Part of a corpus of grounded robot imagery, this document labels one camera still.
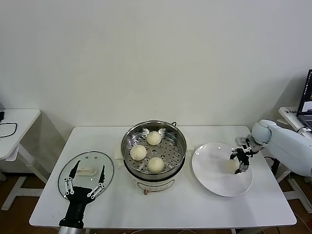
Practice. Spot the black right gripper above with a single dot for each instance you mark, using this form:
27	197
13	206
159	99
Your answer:
242	157

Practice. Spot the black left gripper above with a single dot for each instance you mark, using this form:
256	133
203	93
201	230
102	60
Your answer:
78	195

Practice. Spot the white steamed baozi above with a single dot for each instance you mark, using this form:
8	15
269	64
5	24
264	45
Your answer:
156	165
153	138
231	166
138	153

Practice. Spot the round glass pot lid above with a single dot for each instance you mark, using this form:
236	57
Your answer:
96	159

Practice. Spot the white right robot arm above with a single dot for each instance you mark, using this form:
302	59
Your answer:
282	139

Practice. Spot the stainless steel steamer basket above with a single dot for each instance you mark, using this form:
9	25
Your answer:
170	136

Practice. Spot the white round plate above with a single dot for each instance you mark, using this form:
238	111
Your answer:
207	185

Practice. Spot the white electric cooker base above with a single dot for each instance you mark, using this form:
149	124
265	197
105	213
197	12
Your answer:
156	181

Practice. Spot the white side desk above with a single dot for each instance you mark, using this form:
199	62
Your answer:
22	122
288	113

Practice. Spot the open dark laptop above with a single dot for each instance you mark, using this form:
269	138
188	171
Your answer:
306	102

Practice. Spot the small black adapter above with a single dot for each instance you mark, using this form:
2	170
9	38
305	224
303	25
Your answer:
1	116

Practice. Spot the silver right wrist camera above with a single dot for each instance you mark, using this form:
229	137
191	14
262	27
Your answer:
240	141

